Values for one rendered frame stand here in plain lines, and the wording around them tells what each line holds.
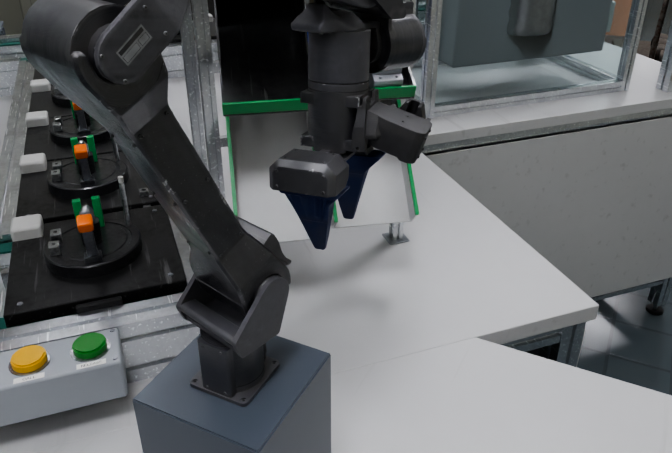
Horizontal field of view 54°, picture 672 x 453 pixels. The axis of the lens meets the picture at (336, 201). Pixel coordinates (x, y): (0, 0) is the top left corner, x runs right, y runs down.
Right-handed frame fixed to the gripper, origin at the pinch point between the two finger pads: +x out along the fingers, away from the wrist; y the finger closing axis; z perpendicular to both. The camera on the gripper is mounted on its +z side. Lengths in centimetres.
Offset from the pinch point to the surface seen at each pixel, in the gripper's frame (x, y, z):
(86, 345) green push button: 22.6, -2.8, -31.2
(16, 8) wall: 22, 369, -407
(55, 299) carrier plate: 21.7, 3.6, -41.5
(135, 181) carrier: 17, 37, -52
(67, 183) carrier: 16, 29, -61
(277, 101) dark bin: -4.2, 22.5, -16.7
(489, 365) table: 31.6, 24.9, 15.0
